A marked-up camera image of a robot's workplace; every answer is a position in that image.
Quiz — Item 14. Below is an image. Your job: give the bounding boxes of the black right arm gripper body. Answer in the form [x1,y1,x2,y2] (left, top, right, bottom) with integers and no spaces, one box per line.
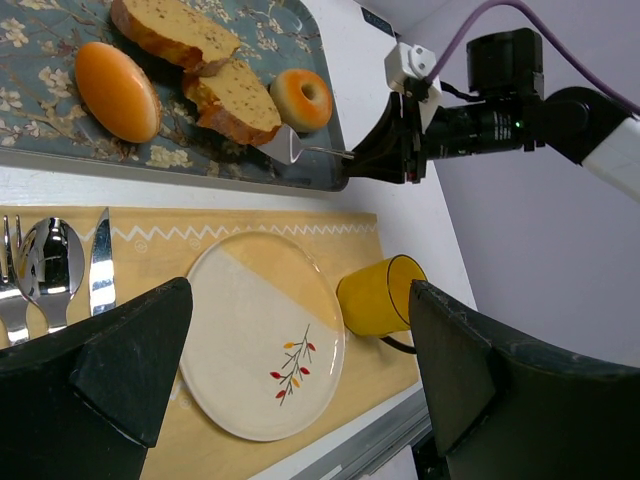
[405,28,544,183]

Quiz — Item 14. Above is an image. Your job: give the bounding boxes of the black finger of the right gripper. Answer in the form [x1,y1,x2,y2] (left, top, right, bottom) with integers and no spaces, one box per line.
[342,92,407,181]

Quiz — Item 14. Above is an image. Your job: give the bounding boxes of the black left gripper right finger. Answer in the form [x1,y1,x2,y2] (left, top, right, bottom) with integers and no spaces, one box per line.
[409,281,639,479]

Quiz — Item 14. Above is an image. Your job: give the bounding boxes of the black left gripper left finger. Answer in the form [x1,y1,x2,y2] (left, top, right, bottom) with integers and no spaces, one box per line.
[1,277,193,479]

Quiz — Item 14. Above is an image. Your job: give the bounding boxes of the metal spatula wooden handle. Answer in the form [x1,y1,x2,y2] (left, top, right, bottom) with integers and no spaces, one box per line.
[257,124,355,165]

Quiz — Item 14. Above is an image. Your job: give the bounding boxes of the small bread slice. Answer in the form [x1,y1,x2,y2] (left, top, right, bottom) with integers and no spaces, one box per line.
[182,58,282,146]

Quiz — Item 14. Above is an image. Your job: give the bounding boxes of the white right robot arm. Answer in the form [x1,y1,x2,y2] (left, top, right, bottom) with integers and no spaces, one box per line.
[343,28,639,479]

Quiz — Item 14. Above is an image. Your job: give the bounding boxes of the large bread slice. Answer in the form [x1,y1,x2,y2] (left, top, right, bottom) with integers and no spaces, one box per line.
[110,0,241,77]

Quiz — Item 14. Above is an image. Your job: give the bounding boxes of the orange oval bread roll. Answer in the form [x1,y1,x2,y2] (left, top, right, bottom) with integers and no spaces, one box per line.
[74,42,162,143]

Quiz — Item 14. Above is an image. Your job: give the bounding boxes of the orange bagel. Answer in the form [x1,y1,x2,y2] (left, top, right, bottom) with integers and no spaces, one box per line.
[269,68,333,133]

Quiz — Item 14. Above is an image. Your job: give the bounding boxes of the silver fork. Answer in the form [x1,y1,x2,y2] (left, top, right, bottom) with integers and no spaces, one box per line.
[1,215,30,346]

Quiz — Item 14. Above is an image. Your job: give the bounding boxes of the silver table knife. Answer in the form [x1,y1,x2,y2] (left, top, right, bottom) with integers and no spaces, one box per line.
[89,208,116,316]

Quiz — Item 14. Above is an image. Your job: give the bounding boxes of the silver spoon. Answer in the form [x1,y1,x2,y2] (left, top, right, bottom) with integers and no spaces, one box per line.
[18,217,85,333]

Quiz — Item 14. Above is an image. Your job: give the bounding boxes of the yellow mug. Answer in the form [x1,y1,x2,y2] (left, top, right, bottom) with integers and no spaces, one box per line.
[336,254,426,338]

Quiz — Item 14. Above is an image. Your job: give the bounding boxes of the yellow placemat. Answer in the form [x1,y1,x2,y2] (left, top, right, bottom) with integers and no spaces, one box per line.
[0,204,421,480]

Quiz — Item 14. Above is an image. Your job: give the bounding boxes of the cream and yellow plate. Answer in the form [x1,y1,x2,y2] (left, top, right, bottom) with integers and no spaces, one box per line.
[180,232,346,442]

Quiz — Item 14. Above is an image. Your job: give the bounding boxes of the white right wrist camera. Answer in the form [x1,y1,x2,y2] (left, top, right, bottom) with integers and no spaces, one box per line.
[384,42,443,134]

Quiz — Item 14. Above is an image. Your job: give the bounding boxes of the aluminium table rail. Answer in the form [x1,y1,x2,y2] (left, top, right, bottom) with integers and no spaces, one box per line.
[293,390,432,479]

